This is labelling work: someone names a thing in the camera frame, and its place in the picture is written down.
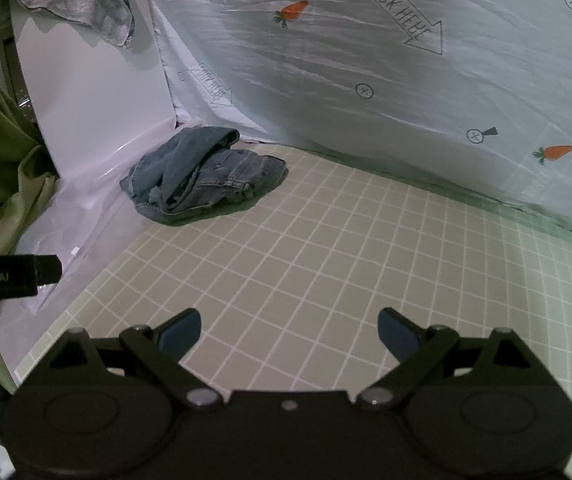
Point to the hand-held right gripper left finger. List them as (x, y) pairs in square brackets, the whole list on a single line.
[(180, 334)]

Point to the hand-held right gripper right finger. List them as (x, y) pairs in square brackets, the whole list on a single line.
[(397, 334)]

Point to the blue denim jeans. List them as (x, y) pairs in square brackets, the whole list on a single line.
[(205, 180)]

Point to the white plastic sheet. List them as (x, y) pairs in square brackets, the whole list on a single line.
[(80, 220)]

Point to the white box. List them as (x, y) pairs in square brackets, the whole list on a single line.
[(100, 95)]

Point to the white carrot printed sheet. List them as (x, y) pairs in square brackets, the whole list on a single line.
[(366, 50)]

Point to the grey mottled cloth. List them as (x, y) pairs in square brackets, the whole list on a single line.
[(85, 0)]

